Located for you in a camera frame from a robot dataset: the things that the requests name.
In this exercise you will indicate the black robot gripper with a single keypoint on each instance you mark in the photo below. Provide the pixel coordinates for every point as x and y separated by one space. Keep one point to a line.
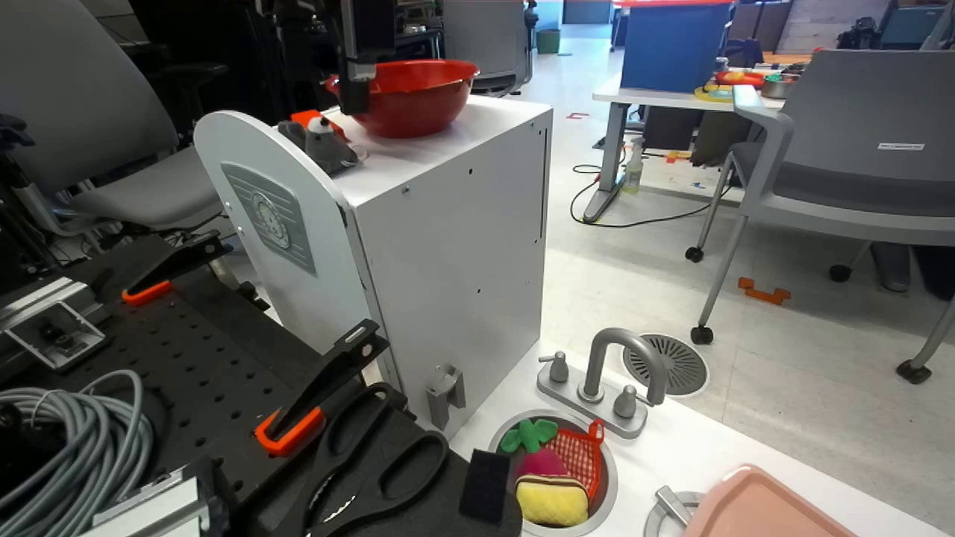
367 31

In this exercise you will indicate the red plastic bowl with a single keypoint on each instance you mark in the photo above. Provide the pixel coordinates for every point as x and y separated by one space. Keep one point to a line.
415 97

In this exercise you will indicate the white toy kitchen cabinet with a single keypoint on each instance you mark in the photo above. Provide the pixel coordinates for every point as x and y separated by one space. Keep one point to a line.
435 240

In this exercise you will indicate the green toy leaf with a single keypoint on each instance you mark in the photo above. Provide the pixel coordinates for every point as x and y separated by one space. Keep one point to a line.
528 434

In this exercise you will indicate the grey toy faucet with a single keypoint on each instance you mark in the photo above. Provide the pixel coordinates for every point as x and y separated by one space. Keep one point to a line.
595 395

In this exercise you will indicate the toy strawberry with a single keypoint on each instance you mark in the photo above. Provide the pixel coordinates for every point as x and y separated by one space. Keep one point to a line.
576 454

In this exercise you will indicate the yellow toy sponge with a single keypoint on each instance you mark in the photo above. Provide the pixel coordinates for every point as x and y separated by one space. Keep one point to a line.
552 503

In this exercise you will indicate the blue bin with orange lid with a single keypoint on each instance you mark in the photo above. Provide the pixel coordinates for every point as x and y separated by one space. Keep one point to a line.
673 43

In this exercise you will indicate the grey padded chair left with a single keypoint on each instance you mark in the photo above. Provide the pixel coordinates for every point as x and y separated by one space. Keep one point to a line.
95 139

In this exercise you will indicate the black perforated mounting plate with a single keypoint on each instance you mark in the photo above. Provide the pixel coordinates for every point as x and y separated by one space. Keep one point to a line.
215 364

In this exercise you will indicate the white desk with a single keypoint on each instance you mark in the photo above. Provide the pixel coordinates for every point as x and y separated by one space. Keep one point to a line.
622 99

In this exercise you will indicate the round floor drain cover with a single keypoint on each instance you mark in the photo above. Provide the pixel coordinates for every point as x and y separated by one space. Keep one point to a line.
680 361

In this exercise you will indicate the black sponge block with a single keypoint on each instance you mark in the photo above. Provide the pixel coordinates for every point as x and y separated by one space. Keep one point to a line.
483 488

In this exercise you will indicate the orange floor tape marker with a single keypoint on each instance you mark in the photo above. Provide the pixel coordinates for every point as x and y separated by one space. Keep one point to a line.
770 295

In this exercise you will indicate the grey office chair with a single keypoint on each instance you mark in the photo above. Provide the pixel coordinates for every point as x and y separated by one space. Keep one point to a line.
859 148

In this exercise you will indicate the pink plastic tray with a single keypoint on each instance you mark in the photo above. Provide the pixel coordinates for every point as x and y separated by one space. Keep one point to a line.
749 503

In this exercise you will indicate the aluminium extrusion bracket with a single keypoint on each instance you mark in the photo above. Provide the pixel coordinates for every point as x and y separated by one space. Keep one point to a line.
50 322

